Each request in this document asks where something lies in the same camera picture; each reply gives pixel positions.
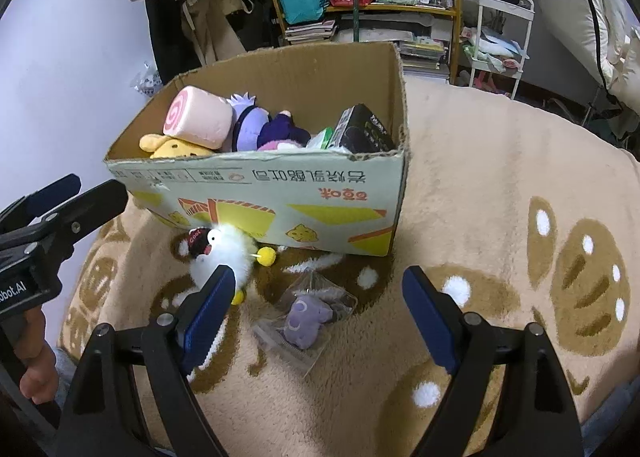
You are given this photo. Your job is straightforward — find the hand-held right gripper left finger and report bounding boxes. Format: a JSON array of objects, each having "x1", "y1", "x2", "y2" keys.
[{"x1": 55, "y1": 264, "x2": 237, "y2": 457}]

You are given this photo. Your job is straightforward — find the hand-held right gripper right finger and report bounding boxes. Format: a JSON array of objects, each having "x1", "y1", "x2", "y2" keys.
[{"x1": 402, "y1": 264, "x2": 584, "y2": 457}]

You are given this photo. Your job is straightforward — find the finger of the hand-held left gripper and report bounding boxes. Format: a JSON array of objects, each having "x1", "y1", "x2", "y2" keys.
[
  {"x1": 0, "y1": 174, "x2": 82, "y2": 233},
  {"x1": 27, "y1": 180, "x2": 129, "y2": 260}
]

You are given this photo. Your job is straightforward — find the white fluffy penguin plush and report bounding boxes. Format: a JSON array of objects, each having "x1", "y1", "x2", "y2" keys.
[{"x1": 180, "y1": 223, "x2": 278, "y2": 306}]

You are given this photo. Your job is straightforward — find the purple plush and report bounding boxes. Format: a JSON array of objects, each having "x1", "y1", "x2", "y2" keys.
[{"x1": 251, "y1": 269, "x2": 359, "y2": 378}]

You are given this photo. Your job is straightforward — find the yellow dog plush pouch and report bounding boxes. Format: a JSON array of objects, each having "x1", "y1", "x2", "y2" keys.
[{"x1": 139, "y1": 133, "x2": 216, "y2": 160}]

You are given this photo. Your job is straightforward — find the pink roll cake plush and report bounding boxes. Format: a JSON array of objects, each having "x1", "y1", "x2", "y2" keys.
[{"x1": 162, "y1": 86, "x2": 235, "y2": 150}]

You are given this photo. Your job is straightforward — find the printed cardboard box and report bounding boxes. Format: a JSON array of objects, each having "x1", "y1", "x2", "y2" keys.
[{"x1": 104, "y1": 42, "x2": 412, "y2": 258}]

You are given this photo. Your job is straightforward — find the purple-haired plush doll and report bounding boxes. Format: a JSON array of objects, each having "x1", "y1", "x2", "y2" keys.
[{"x1": 227, "y1": 93, "x2": 312, "y2": 152}]

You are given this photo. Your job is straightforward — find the pink bear plush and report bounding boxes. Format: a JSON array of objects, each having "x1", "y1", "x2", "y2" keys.
[{"x1": 257, "y1": 139, "x2": 302, "y2": 152}]

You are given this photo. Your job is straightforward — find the black printed carton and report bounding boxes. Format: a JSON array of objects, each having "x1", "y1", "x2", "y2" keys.
[{"x1": 332, "y1": 104, "x2": 396, "y2": 156}]

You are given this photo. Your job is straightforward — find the green tissue packet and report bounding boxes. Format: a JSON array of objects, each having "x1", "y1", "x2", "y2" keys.
[{"x1": 306, "y1": 127, "x2": 342, "y2": 150}]

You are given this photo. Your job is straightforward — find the person's left hand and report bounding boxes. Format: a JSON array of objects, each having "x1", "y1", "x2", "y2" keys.
[{"x1": 14, "y1": 309, "x2": 59, "y2": 406}]

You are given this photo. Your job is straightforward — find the beige patterned blanket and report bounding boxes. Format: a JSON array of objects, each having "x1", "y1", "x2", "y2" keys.
[{"x1": 57, "y1": 79, "x2": 640, "y2": 457}]

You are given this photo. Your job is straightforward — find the black hanging garment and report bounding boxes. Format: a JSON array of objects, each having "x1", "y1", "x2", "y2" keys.
[{"x1": 145, "y1": 0, "x2": 189, "y2": 86}]

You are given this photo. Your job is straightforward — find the dark hanging clothes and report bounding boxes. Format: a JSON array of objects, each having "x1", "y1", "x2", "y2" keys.
[{"x1": 232, "y1": 0, "x2": 282, "y2": 56}]

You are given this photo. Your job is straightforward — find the pile of papers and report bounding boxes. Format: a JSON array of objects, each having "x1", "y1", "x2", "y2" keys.
[{"x1": 332, "y1": 14, "x2": 453, "y2": 80}]

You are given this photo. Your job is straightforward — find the stack of books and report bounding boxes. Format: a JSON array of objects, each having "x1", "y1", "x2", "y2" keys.
[{"x1": 284, "y1": 19, "x2": 339, "y2": 46}]

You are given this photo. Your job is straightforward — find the white trolley cart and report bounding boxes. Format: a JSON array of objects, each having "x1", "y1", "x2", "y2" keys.
[{"x1": 460, "y1": 0, "x2": 535, "y2": 100}]

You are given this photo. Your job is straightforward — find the white folded duvet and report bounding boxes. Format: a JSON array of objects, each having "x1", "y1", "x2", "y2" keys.
[{"x1": 600, "y1": 27, "x2": 640, "y2": 152}]

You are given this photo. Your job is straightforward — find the yellow wooden shelf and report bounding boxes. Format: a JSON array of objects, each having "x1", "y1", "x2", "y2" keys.
[{"x1": 252, "y1": 0, "x2": 462, "y2": 86}]

